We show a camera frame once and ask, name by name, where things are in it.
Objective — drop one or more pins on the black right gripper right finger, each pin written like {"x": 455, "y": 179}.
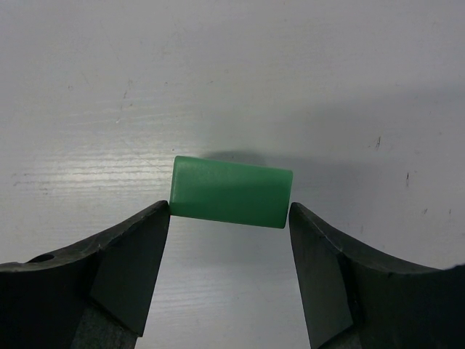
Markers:
{"x": 355, "y": 296}

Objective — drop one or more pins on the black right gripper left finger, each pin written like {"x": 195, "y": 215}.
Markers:
{"x": 95, "y": 293}

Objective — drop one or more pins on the light green long block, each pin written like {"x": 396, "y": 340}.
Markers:
{"x": 222, "y": 191}

